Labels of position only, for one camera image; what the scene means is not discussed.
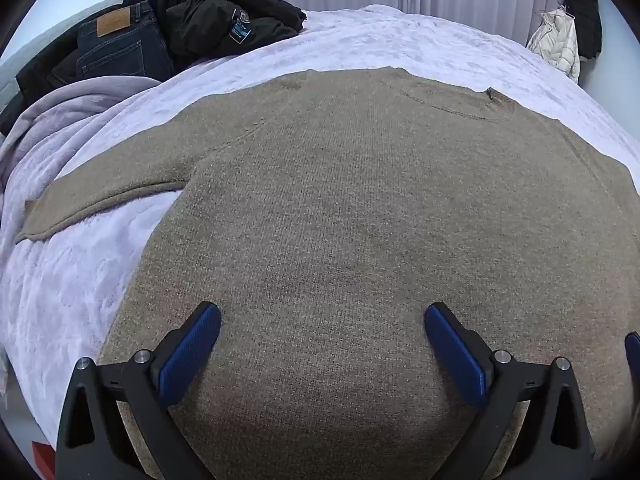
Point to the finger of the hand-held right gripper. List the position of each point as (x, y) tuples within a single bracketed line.
[(633, 357)]

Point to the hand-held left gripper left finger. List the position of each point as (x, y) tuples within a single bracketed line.
[(190, 350)]

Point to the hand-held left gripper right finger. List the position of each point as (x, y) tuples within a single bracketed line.
[(455, 350)]

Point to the tan knit sweater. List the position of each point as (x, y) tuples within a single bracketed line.
[(350, 210)]

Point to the red box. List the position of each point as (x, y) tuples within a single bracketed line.
[(44, 460)]

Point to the crumpled lilac bedsheet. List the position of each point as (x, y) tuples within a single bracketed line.
[(60, 120)]

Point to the dark blue jeans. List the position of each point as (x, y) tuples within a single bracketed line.
[(120, 45)]

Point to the pale purple fleece blanket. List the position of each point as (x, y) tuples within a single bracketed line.
[(400, 35)]

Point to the white puffer jacket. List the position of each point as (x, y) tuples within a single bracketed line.
[(557, 42)]

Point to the black padded jacket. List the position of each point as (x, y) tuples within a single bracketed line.
[(205, 25)]

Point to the black hanging coat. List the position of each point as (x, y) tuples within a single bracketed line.
[(585, 10)]

